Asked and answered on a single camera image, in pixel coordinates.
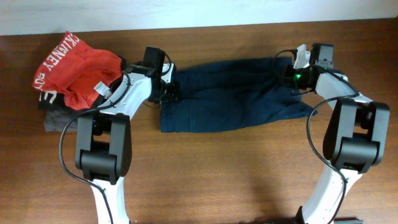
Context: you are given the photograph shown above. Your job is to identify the navy blue shorts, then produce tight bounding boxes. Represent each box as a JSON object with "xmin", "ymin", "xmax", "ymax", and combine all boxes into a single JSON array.
[{"xmin": 160, "ymin": 57, "xmax": 317, "ymax": 133}]

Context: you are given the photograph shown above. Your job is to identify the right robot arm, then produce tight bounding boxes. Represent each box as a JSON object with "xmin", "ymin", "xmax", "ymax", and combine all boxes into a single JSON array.
[{"xmin": 277, "ymin": 43, "xmax": 391, "ymax": 224}]

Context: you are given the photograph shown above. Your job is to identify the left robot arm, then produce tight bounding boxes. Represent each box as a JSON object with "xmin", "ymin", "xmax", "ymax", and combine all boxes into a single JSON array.
[{"xmin": 75, "ymin": 47, "xmax": 179, "ymax": 223}]

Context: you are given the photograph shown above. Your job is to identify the red folded shirt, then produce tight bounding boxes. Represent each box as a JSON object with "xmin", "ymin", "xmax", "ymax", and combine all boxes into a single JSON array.
[{"xmin": 32, "ymin": 31, "xmax": 122, "ymax": 110}]

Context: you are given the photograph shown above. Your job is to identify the black folded shirt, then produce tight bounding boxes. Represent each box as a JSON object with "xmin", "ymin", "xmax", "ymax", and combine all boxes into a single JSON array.
[{"xmin": 37, "ymin": 57, "xmax": 127, "ymax": 125}]

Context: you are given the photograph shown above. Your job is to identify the grey folded shirt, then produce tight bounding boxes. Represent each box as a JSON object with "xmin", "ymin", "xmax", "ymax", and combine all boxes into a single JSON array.
[{"xmin": 44, "ymin": 109, "xmax": 79, "ymax": 132}]

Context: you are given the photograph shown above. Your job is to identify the left black cable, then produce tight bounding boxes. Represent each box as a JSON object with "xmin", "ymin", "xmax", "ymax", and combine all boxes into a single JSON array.
[{"xmin": 58, "ymin": 52, "xmax": 172, "ymax": 224}]

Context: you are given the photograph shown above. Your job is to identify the black cable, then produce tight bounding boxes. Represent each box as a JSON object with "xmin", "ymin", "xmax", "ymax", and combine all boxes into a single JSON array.
[
  {"xmin": 58, "ymin": 52, "xmax": 172, "ymax": 224},
  {"xmin": 271, "ymin": 49, "xmax": 361, "ymax": 224}
]

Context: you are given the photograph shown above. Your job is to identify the right black cable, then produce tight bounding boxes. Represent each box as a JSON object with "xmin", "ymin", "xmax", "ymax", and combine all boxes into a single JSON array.
[{"xmin": 271, "ymin": 49, "xmax": 361, "ymax": 224}]

